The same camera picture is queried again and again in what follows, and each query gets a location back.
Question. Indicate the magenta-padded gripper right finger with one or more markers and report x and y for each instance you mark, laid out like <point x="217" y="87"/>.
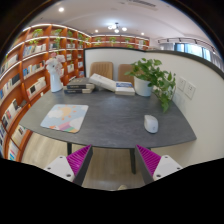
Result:
<point x="150" y="161"/>

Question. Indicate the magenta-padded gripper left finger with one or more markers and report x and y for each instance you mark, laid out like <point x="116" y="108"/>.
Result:
<point x="78" y="161"/>

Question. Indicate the light grey computer mouse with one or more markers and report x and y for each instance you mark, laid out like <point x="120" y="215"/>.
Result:
<point x="151" y="124"/>

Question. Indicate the pastel cartoon print mouse pad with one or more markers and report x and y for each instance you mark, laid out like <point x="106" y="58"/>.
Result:
<point x="65" y="117"/>

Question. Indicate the black table leg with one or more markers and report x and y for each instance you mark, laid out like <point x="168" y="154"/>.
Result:
<point x="132" y="161"/>
<point x="69" y="148"/>

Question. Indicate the thin dark hardcover book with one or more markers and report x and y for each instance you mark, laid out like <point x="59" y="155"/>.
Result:
<point x="76" y="90"/>

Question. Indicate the green plant in white pot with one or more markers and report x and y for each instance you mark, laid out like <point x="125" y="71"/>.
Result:
<point x="144" y="86"/>

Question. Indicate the white book with blue cover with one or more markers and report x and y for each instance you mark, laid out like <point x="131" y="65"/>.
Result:
<point x="124" y="88"/>

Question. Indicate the thick dark hardcover book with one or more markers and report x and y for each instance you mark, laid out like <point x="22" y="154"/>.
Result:
<point x="80" y="83"/>

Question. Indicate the thick white book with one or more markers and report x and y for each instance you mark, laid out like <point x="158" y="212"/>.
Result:
<point x="103" y="82"/>

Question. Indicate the white vase with pink flowers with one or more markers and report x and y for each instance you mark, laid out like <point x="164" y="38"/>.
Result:
<point x="55" y="80"/>

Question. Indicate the tan upholstered chair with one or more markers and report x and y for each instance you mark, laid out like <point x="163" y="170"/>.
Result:
<point x="101" y="69"/>
<point x="124" y="71"/>

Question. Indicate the orange wooden bookshelf unit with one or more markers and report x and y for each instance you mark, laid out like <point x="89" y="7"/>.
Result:
<point x="30" y="66"/>

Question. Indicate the ceiling lights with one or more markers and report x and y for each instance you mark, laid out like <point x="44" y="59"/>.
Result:
<point x="116" y="28"/>

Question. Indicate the white wall socket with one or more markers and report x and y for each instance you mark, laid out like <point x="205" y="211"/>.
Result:
<point x="190" y="90"/>
<point x="181" y="84"/>

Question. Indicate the window with dark frame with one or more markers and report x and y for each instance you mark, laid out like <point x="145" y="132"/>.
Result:
<point x="193" y="50"/>

